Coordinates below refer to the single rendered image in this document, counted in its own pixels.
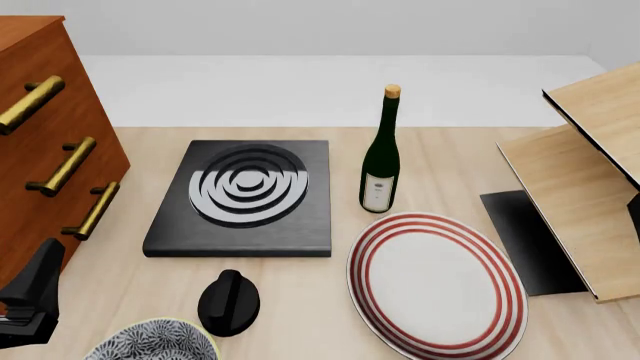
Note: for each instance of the round black stove knob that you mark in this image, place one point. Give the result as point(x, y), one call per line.
point(227, 303)

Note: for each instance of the pale wooden wine rack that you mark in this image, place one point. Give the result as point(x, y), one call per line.
point(570, 180)

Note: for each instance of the white plate with red rings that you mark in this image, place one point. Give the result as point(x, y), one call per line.
point(430, 285)

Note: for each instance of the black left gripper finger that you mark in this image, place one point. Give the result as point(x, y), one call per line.
point(42, 270)

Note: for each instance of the dark green wine bottle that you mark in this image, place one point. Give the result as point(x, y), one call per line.
point(381, 157)

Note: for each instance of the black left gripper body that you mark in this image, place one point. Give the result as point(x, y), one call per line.
point(30, 322)

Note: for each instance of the patterned black and white bowl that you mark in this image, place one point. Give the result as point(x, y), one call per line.
point(150, 341)

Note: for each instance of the flat black stove plate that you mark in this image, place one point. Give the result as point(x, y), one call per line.
point(300, 225)

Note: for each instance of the red-brown wooden cabinet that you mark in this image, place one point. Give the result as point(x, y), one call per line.
point(60, 112)

